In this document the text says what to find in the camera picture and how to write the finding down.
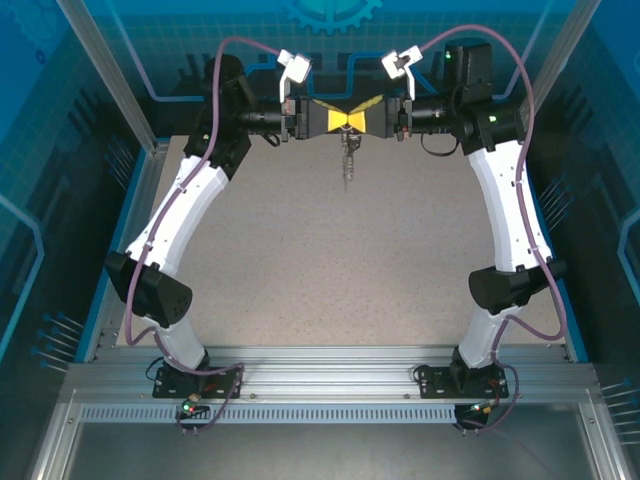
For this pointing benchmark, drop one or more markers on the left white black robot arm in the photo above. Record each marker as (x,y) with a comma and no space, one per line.
(185,215)

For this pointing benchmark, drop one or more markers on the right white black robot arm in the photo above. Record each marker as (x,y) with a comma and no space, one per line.
(505,200)

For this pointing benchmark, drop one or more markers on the grey metal panel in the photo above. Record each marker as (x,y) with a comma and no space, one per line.
(325,450)

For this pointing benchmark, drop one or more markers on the aluminium frame post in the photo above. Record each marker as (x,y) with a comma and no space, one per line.
(550,70)
(107,75)

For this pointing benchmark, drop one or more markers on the aluminium side rail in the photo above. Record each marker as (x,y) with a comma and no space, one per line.
(148,190)

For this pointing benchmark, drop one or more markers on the aluminium mounting rail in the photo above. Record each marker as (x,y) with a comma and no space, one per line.
(325,375)

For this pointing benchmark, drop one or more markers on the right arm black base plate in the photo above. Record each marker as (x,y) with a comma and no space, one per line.
(432,385)

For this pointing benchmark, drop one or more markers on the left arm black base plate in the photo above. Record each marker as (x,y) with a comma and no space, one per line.
(165,387)

